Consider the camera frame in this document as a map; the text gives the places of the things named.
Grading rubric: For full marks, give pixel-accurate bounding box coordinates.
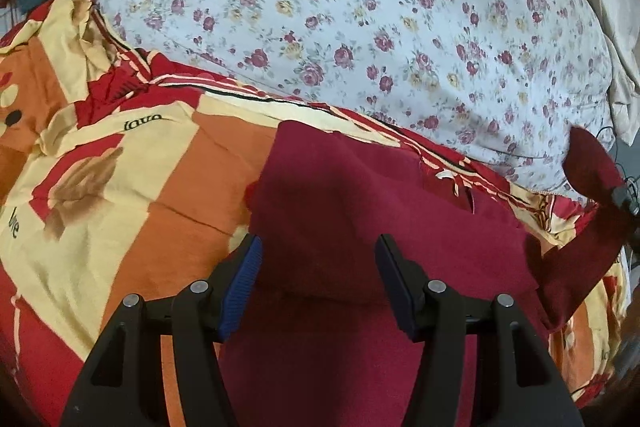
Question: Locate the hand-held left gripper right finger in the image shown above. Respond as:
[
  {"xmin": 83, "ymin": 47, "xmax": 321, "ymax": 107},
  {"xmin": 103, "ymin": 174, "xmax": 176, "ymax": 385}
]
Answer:
[{"xmin": 376, "ymin": 233, "xmax": 584, "ymax": 427}]

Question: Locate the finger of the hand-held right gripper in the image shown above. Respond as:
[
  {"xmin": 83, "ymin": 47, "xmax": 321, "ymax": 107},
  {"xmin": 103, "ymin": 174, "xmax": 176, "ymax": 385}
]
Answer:
[{"xmin": 611, "ymin": 186, "xmax": 640, "ymax": 212}]

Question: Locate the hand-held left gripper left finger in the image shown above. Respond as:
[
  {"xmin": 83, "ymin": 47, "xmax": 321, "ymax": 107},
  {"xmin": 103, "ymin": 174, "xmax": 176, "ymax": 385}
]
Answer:
[{"xmin": 60, "ymin": 233, "xmax": 264, "ymax": 427}]

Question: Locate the dark red garment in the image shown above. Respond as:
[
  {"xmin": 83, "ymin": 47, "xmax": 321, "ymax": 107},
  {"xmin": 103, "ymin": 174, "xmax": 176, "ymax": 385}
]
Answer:
[{"xmin": 220, "ymin": 119, "xmax": 627, "ymax": 427}]

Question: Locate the orange red printed blanket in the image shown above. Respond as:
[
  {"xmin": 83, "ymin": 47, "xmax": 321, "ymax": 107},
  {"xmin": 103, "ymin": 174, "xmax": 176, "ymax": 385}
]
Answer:
[{"xmin": 0, "ymin": 0, "xmax": 632, "ymax": 427}]

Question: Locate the beige curtain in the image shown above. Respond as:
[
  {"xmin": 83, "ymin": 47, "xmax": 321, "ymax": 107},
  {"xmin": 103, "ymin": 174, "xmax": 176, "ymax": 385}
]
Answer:
[{"xmin": 579, "ymin": 0, "xmax": 640, "ymax": 144}]

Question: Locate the white floral quilt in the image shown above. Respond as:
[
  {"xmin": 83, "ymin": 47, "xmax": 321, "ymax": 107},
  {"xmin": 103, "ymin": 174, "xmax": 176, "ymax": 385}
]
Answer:
[{"xmin": 65, "ymin": 0, "xmax": 619, "ymax": 196}]

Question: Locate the black cable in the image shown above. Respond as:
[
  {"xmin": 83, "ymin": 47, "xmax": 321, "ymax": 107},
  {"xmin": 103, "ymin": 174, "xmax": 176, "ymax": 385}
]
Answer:
[{"xmin": 595, "ymin": 126, "xmax": 640, "ymax": 188}]

